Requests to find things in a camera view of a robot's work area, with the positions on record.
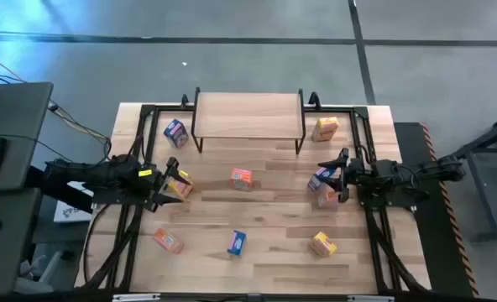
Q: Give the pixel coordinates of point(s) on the black mat with hazard stripes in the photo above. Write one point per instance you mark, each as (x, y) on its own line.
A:
(441, 251)

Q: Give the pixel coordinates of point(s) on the silver metal bracket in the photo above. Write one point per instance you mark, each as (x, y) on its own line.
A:
(136, 297)
(370, 298)

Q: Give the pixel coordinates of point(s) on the white printed box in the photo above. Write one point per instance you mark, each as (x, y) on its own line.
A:
(72, 211)

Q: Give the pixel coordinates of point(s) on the wooden shelf with black frame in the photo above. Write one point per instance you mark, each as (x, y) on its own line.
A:
(248, 115)

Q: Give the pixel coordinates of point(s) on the orange Mini Wheats cereal box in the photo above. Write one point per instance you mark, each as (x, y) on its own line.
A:
(241, 179)
(168, 241)
(327, 199)

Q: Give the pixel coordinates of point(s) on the black aluminium table frame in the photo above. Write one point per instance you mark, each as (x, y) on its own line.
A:
(336, 110)

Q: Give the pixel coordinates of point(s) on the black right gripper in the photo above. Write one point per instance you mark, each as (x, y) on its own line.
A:
(357, 174)

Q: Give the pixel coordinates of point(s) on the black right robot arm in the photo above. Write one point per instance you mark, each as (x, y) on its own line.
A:
(399, 176)

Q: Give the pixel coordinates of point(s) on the yellow Corn Pops cereal box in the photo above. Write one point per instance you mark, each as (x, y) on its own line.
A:
(325, 128)
(322, 245)
(182, 189)

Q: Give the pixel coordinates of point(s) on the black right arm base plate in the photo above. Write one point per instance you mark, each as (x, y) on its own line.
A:
(393, 204)

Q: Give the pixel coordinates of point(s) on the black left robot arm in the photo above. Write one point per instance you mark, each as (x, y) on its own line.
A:
(106, 174)

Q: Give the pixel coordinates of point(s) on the black table clamp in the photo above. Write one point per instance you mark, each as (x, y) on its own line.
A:
(314, 100)
(184, 101)

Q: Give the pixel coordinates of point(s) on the grey desk with knob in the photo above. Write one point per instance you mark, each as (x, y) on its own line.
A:
(9, 260)

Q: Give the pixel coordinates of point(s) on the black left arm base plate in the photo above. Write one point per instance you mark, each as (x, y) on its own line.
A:
(118, 204)

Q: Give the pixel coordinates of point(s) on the blue Frosted Flakes cereal box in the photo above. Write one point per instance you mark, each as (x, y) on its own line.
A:
(236, 243)
(317, 181)
(176, 134)

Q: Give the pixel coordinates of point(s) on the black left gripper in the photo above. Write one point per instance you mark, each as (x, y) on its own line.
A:
(150, 184)

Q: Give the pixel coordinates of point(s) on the black metal stand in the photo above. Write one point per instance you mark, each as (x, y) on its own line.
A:
(479, 193)

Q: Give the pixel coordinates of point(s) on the grey desk with keyboard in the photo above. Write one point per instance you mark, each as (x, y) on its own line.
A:
(17, 121)

